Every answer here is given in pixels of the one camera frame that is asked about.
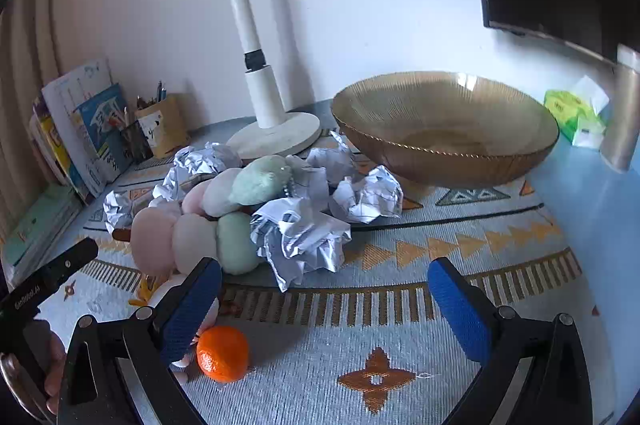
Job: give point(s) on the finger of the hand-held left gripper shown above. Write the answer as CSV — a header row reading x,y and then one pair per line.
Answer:
x,y
70,257

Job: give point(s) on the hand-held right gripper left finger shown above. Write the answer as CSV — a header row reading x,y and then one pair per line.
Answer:
x,y
190,310

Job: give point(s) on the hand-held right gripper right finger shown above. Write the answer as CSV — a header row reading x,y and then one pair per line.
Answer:
x,y
460,312

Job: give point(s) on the orange tangerine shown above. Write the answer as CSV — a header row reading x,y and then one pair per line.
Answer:
x,y
222,355

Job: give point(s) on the amber glass bowl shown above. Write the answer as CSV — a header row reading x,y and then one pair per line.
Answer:
x,y
450,155

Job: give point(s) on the person's left hand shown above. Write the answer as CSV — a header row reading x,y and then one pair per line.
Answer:
x,y
56,370

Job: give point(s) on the white plush toy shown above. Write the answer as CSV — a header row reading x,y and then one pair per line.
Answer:
x,y
162,287

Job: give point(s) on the green flat book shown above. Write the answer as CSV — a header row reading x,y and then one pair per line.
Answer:
x,y
35,225

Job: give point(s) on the patterned woven mat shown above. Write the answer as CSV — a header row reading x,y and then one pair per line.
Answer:
x,y
350,345

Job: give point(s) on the yellow spine book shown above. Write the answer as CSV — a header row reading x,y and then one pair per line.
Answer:
x,y
50,140

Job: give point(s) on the blue picture book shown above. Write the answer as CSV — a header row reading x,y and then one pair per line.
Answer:
x,y
102,140

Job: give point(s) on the black mesh pen holder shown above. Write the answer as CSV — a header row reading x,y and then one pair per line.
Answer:
x,y
135,145

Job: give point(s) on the brown paper box holder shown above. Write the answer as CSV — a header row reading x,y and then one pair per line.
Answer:
x,y
167,125

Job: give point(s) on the white worksheet book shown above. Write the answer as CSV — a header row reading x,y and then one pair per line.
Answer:
x,y
75,80

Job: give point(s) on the green tissue box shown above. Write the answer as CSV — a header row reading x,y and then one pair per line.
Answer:
x,y
570,110

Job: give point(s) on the beige cylindrical post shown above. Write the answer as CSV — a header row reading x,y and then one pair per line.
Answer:
x,y
620,120

